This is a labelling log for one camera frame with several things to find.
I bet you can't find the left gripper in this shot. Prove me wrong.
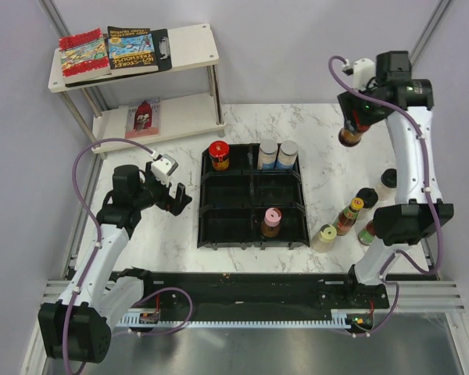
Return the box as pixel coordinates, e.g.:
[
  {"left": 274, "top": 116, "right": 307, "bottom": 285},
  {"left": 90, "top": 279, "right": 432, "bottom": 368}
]
[{"left": 133, "top": 162, "right": 191, "bottom": 216}]

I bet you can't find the red lid sauce jar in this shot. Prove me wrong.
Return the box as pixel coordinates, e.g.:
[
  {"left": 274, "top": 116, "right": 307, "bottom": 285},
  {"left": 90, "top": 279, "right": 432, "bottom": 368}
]
[{"left": 208, "top": 141, "right": 230, "bottom": 171}]

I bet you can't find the black compartment organizer tray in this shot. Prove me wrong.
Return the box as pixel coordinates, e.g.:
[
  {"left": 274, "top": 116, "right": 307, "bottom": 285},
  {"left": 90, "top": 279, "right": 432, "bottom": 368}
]
[{"left": 197, "top": 143, "right": 310, "bottom": 250}]

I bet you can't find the blue label clear jar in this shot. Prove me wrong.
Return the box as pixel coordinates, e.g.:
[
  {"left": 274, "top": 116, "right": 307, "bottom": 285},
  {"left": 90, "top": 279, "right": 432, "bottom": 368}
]
[{"left": 275, "top": 141, "right": 299, "bottom": 170}]

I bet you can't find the clear jar grey lid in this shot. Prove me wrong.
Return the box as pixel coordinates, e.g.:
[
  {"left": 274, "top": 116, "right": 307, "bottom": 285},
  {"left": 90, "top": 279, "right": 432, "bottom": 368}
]
[{"left": 257, "top": 139, "right": 278, "bottom": 170}]

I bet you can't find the pink lid spice jar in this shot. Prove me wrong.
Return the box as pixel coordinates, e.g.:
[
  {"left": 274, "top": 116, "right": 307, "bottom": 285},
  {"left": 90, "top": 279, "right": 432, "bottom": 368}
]
[{"left": 260, "top": 208, "right": 282, "bottom": 238}]

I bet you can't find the white two-tier shelf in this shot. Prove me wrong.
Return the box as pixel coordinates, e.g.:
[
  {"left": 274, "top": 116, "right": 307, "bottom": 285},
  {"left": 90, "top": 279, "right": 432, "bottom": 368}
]
[{"left": 48, "top": 23, "right": 226, "bottom": 144}]

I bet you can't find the yellow cap sauce bottle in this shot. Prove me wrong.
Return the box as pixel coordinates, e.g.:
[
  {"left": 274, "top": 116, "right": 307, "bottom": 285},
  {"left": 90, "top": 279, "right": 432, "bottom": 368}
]
[{"left": 333, "top": 197, "right": 364, "bottom": 236}]

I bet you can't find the green label sauce bottle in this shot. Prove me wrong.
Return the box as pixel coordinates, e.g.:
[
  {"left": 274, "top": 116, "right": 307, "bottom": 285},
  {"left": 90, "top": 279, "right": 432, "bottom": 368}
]
[{"left": 357, "top": 220, "right": 376, "bottom": 246}]

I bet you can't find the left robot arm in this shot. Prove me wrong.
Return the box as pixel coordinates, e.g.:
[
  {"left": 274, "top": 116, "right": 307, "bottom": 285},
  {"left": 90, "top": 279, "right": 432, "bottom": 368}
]
[{"left": 38, "top": 155, "right": 192, "bottom": 363}]

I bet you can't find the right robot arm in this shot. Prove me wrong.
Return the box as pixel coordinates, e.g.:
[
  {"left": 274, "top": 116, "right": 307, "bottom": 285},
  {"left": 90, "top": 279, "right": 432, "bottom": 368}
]
[{"left": 328, "top": 51, "right": 454, "bottom": 308}]

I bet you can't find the black lid clear jar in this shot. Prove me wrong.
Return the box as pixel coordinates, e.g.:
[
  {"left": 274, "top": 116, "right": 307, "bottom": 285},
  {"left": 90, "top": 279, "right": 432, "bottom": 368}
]
[{"left": 375, "top": 168, "right": 397, "bottom": 202}]

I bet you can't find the pink book on lower shelf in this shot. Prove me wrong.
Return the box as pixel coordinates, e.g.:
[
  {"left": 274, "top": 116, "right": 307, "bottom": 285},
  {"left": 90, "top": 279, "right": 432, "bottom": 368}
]
[{"left": 125, "top": 98, "right": 161, "bottom": 139}]

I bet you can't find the yellow lid spice jar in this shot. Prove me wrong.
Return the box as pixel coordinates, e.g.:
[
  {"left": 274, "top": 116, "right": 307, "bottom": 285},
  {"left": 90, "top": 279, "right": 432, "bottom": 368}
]
[{"left": 310, "top": 224, "right": 337, "bottom": 253}]

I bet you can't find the black cover treehouse book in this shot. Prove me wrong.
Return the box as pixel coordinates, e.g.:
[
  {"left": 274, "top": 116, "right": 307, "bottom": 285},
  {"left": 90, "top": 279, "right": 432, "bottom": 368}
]
[{"left": 107, "top": 26, "right": 159, "bottom": 77}]

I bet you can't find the red cover book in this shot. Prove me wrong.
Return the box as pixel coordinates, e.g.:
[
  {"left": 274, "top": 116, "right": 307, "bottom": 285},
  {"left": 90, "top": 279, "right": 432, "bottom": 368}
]
[{"left": 59, "top": 28, "right": 110, "bottom": 84}]

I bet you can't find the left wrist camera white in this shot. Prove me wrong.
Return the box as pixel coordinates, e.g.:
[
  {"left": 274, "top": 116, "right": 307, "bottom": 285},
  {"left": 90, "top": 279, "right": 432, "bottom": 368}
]
[{"left": 151, "top": 154, "right": 178, "bottom": 187}]

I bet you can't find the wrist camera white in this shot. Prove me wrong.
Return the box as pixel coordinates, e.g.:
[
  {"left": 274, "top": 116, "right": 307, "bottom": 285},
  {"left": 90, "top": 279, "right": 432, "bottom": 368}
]
[
  {"left": 342, "top": 58, "right": 375, "bottom": 91},
  {"left": 151, "top": 154, "right": 178, "bottom": 187}
]

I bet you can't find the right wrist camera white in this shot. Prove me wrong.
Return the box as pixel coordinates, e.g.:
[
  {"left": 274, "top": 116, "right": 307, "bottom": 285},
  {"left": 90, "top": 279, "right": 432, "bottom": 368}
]
[{"left": 342, "top": 58, "right": 375, "bottom": 91}]

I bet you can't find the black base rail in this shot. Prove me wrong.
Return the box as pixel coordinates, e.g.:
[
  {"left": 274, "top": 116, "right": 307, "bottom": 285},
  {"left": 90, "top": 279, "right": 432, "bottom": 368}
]
[{"left": 105, "top": 267, "right": 392, "bottom": 325}]

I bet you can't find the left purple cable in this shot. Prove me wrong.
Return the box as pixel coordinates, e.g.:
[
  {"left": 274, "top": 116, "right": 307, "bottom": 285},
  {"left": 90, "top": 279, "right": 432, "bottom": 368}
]
[{"left": 62, "top": 137, "right": 157, "bottom": 375}]

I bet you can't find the white cable duct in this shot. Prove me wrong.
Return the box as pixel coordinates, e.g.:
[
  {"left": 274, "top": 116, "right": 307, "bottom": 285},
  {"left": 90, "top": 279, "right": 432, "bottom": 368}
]
[{"left": 116, "top": 311, "right": 374, "bottom": 330}]

